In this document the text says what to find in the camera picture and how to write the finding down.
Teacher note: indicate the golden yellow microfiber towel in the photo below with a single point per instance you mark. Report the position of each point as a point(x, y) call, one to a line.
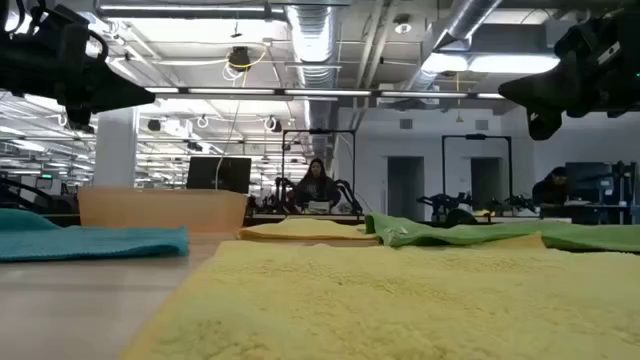
point(305, 230)

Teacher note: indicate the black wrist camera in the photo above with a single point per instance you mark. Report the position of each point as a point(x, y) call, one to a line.
point(80, 120)
point(544, 124)

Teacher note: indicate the grey wall vent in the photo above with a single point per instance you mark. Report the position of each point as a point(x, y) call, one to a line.
point(406, 124)
point(481, 124)

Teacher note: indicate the black computer monitor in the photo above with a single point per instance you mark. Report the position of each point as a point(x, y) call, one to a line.
point(220, 175)
point(587, 180)

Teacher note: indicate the orange translucent plastic bin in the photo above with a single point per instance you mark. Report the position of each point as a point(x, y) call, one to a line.
point(160, 210)

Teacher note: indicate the long ceiling strip light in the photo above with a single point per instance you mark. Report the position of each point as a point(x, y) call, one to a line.
point(325, 92)

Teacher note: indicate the green microfiber towel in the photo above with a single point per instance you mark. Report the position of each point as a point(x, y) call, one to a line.
point(475, 232)

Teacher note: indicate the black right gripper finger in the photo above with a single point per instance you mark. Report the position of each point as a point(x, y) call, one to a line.
point(545, 85)

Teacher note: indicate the black background robot arm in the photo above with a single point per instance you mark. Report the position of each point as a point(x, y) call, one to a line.
point(350, 195)
point(442, 201)
point(282, 192)
point(517, 202)

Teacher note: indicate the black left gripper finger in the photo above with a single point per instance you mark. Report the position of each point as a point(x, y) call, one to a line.
point(115, 90)

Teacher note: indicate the black station frame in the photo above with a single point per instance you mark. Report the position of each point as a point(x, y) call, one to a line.
point(475, 136)
point(320, 131)

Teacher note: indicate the dark doorway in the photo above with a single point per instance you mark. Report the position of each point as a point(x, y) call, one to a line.
point(405, 187)

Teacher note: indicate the white building pillar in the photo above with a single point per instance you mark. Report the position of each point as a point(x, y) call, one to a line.
point(115, 150)

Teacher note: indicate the black equipment stand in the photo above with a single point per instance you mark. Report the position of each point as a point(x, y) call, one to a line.
point(622, 190)

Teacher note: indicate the pale yellow microfiber towel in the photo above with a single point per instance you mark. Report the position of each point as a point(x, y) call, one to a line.
point(400, 300)

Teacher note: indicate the teal microfiber towel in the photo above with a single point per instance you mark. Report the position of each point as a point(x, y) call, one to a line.
point(75, 242)

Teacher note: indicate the green exit sign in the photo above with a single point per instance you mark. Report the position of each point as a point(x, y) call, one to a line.
point(46, 176)

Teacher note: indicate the black dome-shaped object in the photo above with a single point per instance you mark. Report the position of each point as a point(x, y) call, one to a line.
point(460, 217)

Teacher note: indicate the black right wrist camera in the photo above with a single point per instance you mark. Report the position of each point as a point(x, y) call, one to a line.
point(544, 124)

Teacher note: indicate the bright ceiling light panel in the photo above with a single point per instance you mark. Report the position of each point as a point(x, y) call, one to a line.
point(500, 63)

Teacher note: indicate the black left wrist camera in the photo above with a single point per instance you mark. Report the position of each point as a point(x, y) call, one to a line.
point(80, 120)

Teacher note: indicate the person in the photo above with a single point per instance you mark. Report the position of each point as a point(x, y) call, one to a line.
point(316, 187)
point(550, 190)

